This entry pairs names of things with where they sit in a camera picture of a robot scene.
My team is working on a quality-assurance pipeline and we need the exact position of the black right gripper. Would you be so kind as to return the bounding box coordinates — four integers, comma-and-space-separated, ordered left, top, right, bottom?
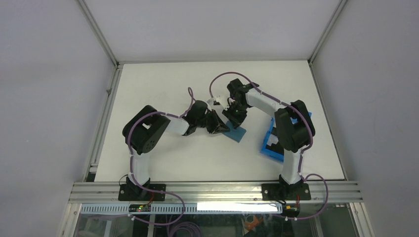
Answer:
222, 102, 248, 129

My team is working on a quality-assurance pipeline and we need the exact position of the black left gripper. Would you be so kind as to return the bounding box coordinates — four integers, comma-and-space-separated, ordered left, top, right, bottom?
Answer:
196, 109, 230, 135

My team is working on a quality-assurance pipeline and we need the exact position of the teal leather card holder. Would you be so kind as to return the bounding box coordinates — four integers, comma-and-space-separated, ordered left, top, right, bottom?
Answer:
223, 121, 247, 143

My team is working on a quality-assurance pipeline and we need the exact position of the blue plastic bin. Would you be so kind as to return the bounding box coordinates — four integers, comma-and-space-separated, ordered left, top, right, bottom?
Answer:
260, 109, 315, 162

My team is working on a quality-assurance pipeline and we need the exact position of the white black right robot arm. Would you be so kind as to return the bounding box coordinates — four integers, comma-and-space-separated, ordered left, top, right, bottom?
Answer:
222, 79, 315, 200

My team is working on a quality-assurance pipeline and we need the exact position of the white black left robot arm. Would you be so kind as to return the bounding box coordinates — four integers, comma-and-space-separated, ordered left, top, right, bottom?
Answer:
123, 100, 230, 200

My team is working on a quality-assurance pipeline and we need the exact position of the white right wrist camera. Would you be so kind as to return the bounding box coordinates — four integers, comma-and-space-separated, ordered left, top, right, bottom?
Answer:
206, 96, 229, 109

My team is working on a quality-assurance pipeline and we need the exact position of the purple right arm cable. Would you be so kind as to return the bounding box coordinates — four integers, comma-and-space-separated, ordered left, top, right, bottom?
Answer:
209, 72, 329, 220

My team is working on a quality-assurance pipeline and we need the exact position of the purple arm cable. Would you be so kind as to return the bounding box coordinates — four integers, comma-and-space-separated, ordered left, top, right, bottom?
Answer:
126, 87, 204, 237
209, 72, 329, 220

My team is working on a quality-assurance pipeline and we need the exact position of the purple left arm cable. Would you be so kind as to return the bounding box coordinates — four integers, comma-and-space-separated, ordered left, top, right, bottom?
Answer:
126, 87, 204, 237

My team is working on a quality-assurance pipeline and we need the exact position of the aluminium front mounting rail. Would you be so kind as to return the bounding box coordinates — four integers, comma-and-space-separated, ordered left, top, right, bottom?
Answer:
69, 181, 364, 203

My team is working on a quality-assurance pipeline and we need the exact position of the white slotted cable duct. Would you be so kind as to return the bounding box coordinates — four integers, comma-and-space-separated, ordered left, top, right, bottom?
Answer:
81, 202, 282, 215

